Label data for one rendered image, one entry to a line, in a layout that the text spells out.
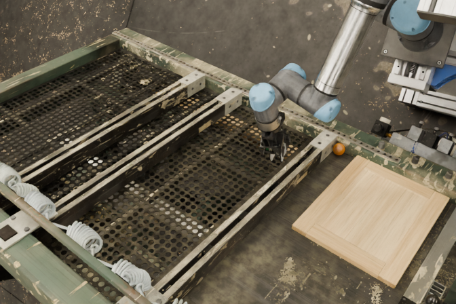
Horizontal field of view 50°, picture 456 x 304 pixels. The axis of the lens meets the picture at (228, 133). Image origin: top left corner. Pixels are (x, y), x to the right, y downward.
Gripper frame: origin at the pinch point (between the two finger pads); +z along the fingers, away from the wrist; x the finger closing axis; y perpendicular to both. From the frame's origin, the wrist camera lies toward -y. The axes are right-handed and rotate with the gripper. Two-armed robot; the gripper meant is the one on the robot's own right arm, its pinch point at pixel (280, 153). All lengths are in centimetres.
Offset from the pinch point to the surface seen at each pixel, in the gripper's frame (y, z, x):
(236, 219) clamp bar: 25.5, 2.5, -11.0
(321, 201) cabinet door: 8.0, 18.3, 13.3
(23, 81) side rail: -31, -1, -126
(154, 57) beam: -69, 23, -81
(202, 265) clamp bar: 45.2, -5.6, -15.4
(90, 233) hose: 48, -27, -42
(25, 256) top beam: 55, -22, -63
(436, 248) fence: 20, 20, 52
